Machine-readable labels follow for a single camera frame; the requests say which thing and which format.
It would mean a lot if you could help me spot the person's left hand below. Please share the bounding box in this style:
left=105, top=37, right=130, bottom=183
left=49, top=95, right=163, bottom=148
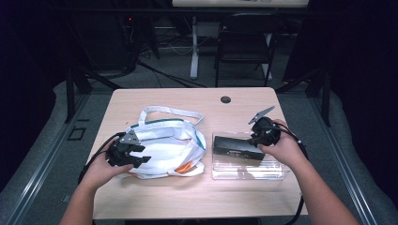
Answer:
left=82, top=151, right=135, bottom=191

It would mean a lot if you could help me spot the left hand-held gripper cable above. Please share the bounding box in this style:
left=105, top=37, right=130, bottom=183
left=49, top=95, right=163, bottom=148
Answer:
left=77, top=131, right=126, bottom=186

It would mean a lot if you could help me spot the black metal stand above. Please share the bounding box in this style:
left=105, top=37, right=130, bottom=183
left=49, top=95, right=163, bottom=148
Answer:
left=64, top=62, right=123, bottom=125
left=275, top=67, right=332, bottom=128

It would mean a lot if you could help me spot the hand-held gripper cable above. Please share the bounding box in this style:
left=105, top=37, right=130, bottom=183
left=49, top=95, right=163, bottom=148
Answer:
left=77, top=131, right=126, bottom=186
left=268, top=121, right=309, bottom=225

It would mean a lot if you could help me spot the white-legged desk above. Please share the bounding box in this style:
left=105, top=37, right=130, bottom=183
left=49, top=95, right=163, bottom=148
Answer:
left=172, top=0, right=310, bottom=81

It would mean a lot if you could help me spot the black floor cable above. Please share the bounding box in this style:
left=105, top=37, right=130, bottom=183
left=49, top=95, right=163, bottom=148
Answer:
left=135, top=60, right=207, bottom=89

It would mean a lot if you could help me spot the clear plastic tray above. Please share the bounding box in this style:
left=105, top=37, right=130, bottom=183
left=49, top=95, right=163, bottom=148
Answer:
left=211, top=130, right=290, bottom=181

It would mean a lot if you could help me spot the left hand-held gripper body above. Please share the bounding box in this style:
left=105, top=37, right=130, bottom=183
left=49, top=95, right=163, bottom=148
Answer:
left=105, top=128, right=143, bottom=168

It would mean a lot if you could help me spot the dark cabinet with red light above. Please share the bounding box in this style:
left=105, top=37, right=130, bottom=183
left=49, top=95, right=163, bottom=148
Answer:
left=74, top=12, right=139, bottom=71

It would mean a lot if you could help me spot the black folding chair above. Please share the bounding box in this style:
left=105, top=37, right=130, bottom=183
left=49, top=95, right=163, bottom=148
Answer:
left=214, top=13, right=284, bottom=88

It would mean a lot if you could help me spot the black rectangular box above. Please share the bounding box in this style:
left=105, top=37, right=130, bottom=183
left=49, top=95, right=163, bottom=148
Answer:
left=213, top=135, right=267, bottom=161

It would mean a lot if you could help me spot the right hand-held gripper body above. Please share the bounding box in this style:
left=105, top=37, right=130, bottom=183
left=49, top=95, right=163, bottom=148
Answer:
left=248, top=105, right=282, bottom=148

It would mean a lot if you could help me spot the person's right hand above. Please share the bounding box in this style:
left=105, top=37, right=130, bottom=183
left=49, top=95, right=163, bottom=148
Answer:
left=259, top=119, right=309, bottom=170

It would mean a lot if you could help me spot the white tote bag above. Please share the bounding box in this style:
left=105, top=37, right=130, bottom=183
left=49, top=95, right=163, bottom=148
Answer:
left=120, top=105, right=207, bottom=180

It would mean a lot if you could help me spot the right hand-held gripper cable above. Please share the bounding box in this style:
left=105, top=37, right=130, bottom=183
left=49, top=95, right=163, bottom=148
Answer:
left=268, top=121, right=309, bottom=225

